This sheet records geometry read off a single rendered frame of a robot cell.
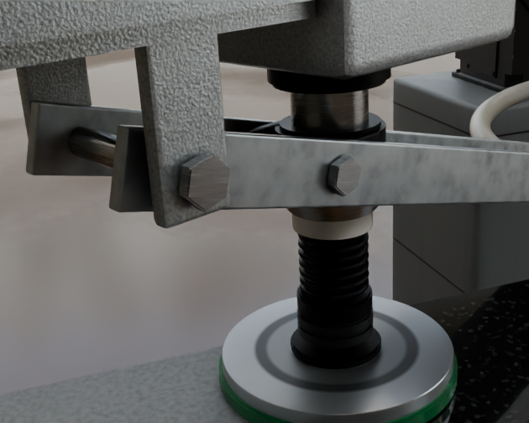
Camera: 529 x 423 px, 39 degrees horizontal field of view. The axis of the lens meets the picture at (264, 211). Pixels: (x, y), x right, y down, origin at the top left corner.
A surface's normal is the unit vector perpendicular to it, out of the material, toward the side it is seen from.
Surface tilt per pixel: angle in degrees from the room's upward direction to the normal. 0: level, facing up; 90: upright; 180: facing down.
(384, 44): 90
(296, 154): 90
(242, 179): 90
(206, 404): 0
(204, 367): 0
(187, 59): 90
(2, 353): 0
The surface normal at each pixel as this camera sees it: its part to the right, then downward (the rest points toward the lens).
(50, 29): 0.67, 0.23
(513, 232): 0.30, 0.32
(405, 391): -0.06, -0.93
